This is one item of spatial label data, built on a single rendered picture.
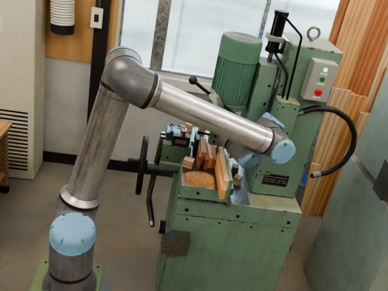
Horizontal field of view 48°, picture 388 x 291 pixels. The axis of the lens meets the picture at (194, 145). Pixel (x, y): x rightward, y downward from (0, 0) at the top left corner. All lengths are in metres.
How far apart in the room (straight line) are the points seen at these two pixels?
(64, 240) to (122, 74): 0.57
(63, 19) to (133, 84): 1.79
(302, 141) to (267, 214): 0.37
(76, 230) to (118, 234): 1.44
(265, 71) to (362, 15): 1.49
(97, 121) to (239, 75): 0.67
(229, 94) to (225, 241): 0.69
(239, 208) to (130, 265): 0.99
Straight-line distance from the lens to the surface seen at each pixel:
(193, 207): 1.97
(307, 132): 1.99
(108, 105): 1.44
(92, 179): 1.57
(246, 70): 1.85
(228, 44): 1.83
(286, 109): 1.83
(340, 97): 3.22
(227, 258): 2.17
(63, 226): 1.54
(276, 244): 2.16
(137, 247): 2.87
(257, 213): 2.03
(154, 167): 2.10
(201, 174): 1.87
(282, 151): 1.48
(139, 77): 1.28
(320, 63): 1.82
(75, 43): 3.24
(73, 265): 1.54
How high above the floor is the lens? 1.88
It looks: 27 degrees down
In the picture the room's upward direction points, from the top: 11 degrees clockwise
